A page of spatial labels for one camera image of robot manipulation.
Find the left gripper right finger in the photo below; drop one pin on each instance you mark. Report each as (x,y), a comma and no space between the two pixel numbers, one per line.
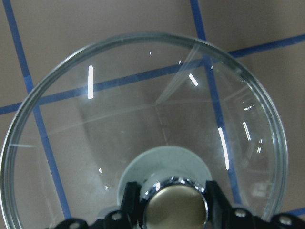
(221,215)

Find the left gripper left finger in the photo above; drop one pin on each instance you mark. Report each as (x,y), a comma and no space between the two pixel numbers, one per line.
(124,218)

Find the glass pot lid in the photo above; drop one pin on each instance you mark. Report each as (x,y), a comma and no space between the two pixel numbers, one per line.
(133,107)

